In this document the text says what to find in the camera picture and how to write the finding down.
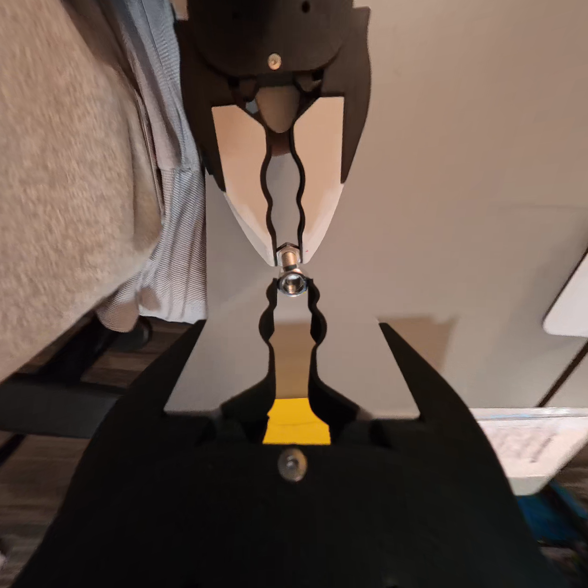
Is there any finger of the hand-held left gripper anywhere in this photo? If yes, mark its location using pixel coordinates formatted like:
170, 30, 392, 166
290, 96, 345, 265
211, 106, 277, 268

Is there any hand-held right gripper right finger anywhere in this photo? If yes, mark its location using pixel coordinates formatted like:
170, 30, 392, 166
307, 279, 422, 421

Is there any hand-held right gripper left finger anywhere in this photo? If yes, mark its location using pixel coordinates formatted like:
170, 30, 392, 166
164, 279, 279, 415

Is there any steel hex bolt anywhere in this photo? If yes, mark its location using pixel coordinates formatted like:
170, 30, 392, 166
277, 246, 310, 298

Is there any grey desk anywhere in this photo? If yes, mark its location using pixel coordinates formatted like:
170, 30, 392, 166
165, 0, 588, 497

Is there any striped blue shirt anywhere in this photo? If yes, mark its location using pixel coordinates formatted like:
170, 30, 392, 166
96, 0, 207, 331

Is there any yellow plastic bin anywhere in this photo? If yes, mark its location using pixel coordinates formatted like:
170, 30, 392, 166
262, 398, 332, 445

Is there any laminated paper sheet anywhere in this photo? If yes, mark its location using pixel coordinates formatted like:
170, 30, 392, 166
473, 408, 588, 496

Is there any blue plastic object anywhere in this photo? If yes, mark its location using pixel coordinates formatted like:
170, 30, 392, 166
517, 480, 584, 545

